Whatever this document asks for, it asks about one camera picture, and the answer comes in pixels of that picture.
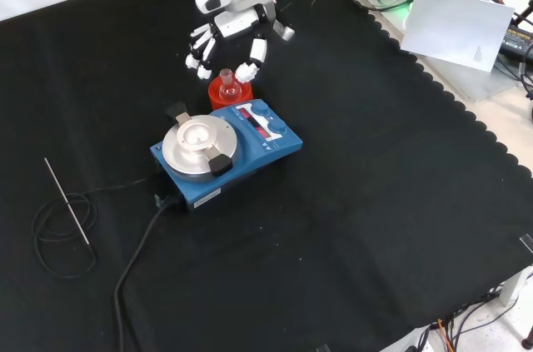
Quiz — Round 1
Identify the pale board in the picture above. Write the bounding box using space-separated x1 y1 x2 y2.
399 0 516 74

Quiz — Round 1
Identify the thin metal probe rod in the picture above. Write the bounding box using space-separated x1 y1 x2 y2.
43 156 90 245

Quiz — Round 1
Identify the white table leg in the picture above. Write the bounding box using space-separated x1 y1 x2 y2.
498 265 533 307

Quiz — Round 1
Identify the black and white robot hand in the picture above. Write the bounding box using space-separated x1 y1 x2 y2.
185 1 296 81

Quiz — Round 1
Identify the black cloth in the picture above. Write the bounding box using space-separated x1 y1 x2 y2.
0 0 533 352

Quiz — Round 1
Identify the black power adapter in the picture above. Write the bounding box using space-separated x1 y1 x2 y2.
498 23 533 62

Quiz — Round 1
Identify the thin black probe cable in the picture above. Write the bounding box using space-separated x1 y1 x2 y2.
32 178 148 280

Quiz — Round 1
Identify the heater with blue base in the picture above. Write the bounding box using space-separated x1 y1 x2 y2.
149 98 304 212

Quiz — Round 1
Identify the thick black power cable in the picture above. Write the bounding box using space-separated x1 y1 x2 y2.
113 193 181 352

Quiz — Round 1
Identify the red flask ring stand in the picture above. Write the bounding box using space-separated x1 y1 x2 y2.
207 73 255 112

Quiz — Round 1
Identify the clear round-bottom flask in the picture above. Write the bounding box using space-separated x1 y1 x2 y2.
218 68 243 105

